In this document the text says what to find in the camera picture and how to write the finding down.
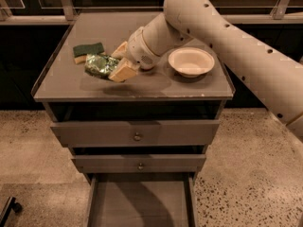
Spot metal drawer knob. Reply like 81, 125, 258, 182
137, 163, 144, 171
134, 132, 141, 141

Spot green soda can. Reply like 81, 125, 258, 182
84, 54, 119, 79

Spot white paper bowl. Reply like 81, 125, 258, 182
168, 47, 215, 78

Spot grey drawer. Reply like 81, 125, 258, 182
83, 173, 199, 227
51, 120, 219, 148
72, 154, 205, 173

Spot metal railing frame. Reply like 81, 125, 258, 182
0, 0, 303, 25

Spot black caster wheel base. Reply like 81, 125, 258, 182
0, 197, 23, 227

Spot metal top drawer knob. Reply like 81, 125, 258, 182
134, 132, 141, 141

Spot grey top drawer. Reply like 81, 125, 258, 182
51, 120, 219, 148

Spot grey bottom drawer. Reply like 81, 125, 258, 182
83, 173, 199, 227

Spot green yellow sponge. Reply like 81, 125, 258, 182
73, 43, 104, 64

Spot grey drawer cabinet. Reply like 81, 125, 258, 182
30, 10, 236, 227

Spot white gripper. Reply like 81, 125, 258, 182
109, 26, 160, 82

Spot grey middle drawer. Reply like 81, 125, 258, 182
72, 154, 205, 173

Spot metal middle drawer knob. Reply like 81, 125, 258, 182
137, 163, 144, 171

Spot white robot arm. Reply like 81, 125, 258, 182
113, 0, 303, 141

